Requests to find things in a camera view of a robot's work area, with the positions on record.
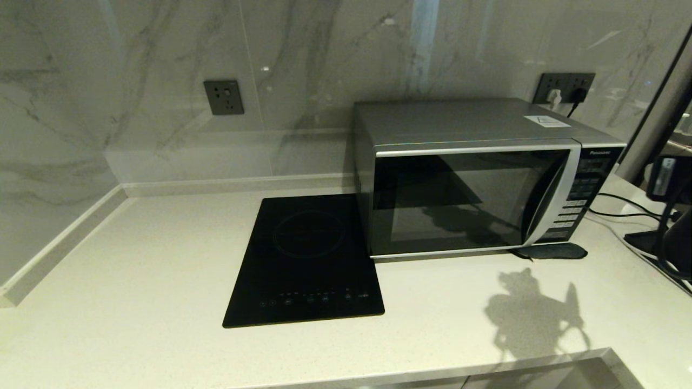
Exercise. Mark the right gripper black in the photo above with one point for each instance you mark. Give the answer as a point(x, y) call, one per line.
point(684, 181)

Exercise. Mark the black glass microwave door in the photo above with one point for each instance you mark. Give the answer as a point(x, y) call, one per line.
point(459, 200)

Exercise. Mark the black mat under microwave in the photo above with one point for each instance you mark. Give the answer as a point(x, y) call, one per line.
point(557, 252)

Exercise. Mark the white paper sheet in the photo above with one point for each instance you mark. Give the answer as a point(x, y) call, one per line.
point(547, 121)

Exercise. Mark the silver microwave oven body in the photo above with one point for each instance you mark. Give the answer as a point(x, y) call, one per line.
point(448, 119)

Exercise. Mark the black stand with base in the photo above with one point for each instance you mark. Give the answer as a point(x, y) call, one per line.
point(643, 240)

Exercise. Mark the black plug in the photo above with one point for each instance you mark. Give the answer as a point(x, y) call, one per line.
point(578, 96)

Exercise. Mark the white plug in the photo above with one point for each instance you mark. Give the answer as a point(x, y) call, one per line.
point(554, 97)

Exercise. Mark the black induction cooktop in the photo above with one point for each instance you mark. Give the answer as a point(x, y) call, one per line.
point(305, 259)

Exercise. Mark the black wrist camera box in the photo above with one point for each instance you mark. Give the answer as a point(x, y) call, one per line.
point(663, 178)

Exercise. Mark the dark door frame post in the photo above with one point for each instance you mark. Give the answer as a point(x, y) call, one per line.
point(657, 108)

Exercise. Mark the grey double wall socket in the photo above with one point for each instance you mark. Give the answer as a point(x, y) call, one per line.
point(551, 81)

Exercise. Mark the grey single wall socket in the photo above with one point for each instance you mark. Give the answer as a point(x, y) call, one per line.
point(223, 97)

